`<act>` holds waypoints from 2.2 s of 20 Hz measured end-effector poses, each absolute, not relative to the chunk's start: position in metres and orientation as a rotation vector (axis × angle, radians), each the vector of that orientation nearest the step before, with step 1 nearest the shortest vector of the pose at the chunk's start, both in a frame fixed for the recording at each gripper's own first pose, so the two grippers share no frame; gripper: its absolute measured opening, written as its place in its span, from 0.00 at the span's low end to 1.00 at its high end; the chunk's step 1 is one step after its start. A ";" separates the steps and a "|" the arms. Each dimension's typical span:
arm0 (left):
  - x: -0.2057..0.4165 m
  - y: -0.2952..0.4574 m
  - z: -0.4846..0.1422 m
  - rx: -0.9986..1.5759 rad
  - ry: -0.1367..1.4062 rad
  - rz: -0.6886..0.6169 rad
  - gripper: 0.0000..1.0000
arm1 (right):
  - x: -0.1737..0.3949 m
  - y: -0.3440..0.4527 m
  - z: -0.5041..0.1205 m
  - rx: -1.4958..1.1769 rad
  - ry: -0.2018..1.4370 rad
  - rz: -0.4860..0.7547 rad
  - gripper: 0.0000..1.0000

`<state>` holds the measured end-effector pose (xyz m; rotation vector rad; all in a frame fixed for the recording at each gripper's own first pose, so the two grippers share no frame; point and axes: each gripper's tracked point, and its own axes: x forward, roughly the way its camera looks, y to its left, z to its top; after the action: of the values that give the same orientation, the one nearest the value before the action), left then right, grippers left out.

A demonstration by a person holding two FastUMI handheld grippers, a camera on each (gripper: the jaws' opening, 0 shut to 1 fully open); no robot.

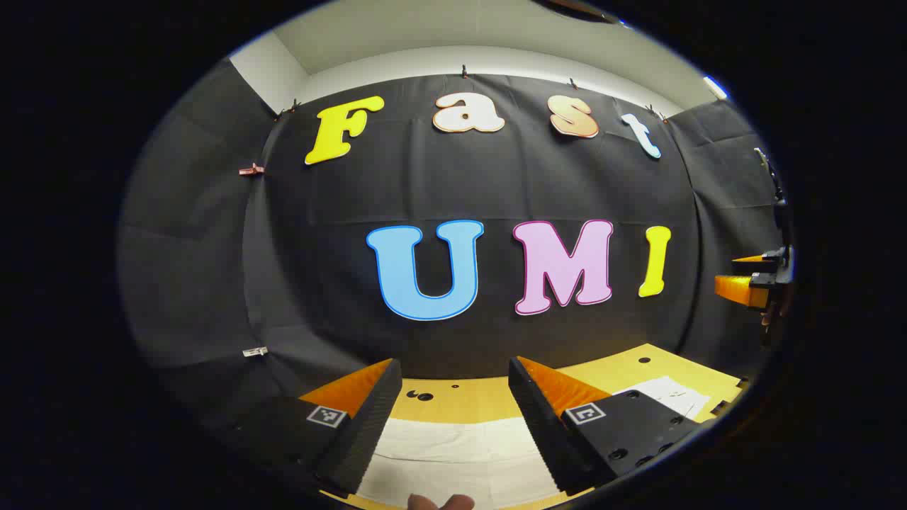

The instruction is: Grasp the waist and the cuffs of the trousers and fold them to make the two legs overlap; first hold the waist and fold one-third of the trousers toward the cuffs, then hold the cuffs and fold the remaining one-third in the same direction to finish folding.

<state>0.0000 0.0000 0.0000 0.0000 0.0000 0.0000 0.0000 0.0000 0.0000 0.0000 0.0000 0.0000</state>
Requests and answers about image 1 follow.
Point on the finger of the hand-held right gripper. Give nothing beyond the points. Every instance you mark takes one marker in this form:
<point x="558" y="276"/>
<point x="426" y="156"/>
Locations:
<point x="740" y="289"/>
<point x="755" y="263"/>

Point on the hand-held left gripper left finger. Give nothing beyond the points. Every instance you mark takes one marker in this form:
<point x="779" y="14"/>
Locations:
<point x="368" y="432"/>

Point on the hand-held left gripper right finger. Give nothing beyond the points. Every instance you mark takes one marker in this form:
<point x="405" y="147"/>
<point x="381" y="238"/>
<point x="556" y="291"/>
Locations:
<point x="542" y="432"/>

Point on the white jeans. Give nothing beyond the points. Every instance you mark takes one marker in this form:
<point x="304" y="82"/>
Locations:
<point x="453" y="453"/>

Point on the white clip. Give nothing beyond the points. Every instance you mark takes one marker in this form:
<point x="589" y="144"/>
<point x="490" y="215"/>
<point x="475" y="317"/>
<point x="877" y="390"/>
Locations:
<point x="255" y="351"/>

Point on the black backdrop cloth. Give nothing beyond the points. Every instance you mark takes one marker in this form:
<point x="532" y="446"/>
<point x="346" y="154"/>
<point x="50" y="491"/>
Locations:
<point x="319" y="283"/>

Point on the ceiling light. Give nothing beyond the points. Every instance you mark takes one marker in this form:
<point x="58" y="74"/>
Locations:
<point x="715" y="87"/>

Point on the red clip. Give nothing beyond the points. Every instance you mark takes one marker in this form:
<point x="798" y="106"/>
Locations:
<point x="251" y="169"/>

